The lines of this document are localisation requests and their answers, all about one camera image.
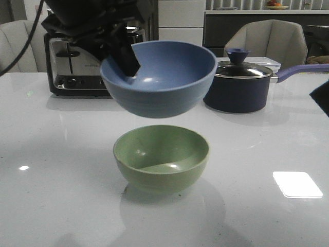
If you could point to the beige chair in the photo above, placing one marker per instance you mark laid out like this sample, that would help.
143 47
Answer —
281 41
13 38

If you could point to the clear plastic container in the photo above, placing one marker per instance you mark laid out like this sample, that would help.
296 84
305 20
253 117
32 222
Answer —
270 62

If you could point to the dark kitchen counter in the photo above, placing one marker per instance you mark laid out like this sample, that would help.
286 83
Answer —
230 28

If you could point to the black and silver toaster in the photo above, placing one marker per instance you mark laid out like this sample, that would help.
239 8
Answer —
71 70

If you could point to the beige chair left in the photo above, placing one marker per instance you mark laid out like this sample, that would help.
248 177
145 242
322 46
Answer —
13 38

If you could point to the glass pot lid blue knob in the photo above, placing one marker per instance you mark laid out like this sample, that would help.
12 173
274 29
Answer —
238 55

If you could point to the green bowl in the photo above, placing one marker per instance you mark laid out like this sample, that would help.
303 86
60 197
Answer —
161 159

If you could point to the white refrigerator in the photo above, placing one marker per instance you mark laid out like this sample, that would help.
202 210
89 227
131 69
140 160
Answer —
181 21

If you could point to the beige chair right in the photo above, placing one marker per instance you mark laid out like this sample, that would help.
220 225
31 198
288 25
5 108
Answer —
281 41

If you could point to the black gripper finger inside blue bowl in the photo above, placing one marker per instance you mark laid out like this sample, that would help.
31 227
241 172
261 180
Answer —
124 56

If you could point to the fruit plate on counter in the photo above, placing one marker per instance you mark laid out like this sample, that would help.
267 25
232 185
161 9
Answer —
275 5

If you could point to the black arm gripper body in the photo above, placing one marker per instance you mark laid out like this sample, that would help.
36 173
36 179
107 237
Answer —
101 22

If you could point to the dark blue saucepan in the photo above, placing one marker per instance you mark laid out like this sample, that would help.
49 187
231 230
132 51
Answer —
250 95

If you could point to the blue bowl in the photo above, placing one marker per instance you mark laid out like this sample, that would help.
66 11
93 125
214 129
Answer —
173 77

